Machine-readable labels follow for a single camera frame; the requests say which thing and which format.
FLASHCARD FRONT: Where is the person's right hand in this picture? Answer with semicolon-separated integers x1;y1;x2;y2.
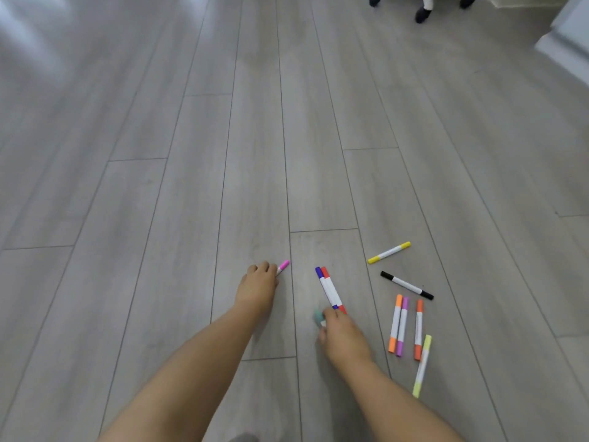
317;306;374;369

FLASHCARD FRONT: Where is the blue marker pen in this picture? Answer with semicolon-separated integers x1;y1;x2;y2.
315;266;341;312

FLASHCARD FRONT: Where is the white furniture base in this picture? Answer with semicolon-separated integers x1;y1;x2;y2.
535;0;589;75

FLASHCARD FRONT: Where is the person's left hand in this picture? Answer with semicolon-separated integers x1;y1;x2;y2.
234;261;279;317

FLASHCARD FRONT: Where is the yellow marker pen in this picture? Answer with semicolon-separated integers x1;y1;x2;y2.
367;241;411;265

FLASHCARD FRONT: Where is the person's left forearm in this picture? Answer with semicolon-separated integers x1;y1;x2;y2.
98;304;271;442

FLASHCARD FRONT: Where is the purple marker pen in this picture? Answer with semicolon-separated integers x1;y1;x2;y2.
396;297;410;358

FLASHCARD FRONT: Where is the red marker pen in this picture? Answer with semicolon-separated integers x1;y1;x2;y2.
321;266;347;315

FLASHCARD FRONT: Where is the black marker pen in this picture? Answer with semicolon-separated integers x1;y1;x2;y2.
380;271;434;301

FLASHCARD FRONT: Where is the person's right forearm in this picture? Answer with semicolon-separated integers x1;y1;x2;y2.
340;355;466;442

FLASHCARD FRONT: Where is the pale lime marker pen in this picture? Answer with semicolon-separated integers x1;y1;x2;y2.
412;335;433;399

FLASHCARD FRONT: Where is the dark orange marker pen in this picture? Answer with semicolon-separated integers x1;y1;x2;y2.
413;299;425;362

